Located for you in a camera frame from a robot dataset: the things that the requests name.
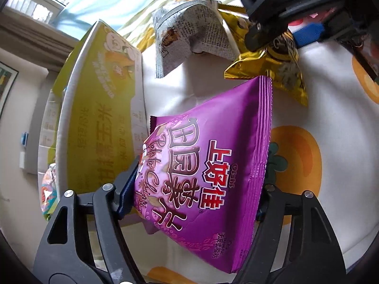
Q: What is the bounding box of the newspaper print snack bag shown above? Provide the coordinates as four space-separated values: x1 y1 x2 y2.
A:
151 0 240 79

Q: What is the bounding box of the gold snack bag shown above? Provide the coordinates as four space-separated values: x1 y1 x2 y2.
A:
217 4 309 107

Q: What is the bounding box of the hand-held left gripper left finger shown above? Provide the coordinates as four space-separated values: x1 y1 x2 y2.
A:
32 155 146 284

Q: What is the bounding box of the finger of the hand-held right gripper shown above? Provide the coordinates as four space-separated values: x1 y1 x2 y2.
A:
244 18 290 52
292 11 356 49

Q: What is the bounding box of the white sheet with orange print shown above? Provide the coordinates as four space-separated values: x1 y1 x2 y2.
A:
118 21 379 284

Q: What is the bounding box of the framed wall picture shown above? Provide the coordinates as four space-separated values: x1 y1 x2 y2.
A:
0 61 19 116

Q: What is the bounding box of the purple chip bag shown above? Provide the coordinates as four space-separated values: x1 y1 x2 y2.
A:
133 75 273 275

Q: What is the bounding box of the brown curtain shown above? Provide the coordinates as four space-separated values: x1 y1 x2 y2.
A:
0 8 78 72

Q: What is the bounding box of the light blue snack bag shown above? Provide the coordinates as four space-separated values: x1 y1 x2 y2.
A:
41 162 60 214

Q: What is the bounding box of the grey bed headboard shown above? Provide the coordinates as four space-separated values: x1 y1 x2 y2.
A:
24 72 65 176

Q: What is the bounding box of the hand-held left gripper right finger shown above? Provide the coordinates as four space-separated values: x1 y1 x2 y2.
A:
233 183 347 284

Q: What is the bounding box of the green cardboard box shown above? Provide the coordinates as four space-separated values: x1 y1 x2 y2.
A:
38 19 152 223

